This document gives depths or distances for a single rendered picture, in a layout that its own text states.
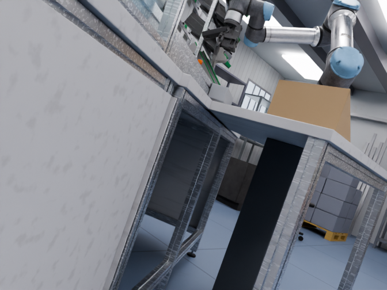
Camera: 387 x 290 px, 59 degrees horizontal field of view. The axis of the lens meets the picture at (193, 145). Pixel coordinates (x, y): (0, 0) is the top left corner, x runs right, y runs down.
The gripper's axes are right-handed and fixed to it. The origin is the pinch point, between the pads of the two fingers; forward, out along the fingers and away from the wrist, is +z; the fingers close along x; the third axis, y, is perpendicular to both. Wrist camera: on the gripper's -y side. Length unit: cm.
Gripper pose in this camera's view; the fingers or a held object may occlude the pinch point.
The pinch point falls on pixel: (212, 64)
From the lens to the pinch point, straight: 158.1
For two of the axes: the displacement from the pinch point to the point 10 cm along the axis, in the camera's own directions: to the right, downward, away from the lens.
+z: -3.4, 9.4, 0.2
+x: 2.1, 0.6, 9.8
